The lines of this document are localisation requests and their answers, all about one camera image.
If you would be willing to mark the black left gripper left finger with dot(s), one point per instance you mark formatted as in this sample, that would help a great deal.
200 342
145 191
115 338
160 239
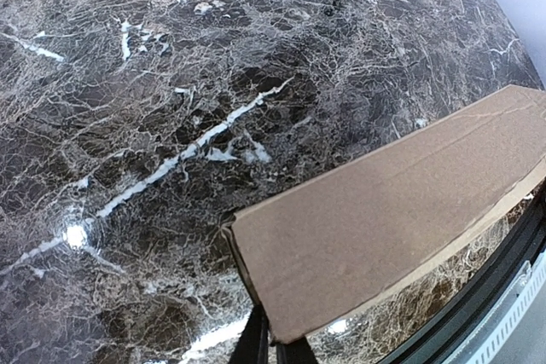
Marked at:
252 346

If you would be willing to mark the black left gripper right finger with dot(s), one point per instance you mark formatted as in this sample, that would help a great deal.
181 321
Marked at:
296 352

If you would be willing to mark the brown cardboard box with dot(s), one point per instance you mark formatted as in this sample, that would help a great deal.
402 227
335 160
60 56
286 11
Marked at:
355 235

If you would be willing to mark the black front rail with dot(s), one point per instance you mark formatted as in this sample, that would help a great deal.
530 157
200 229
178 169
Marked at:
447 329

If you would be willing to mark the white slotted cable duct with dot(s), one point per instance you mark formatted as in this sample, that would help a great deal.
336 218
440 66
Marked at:
515 331

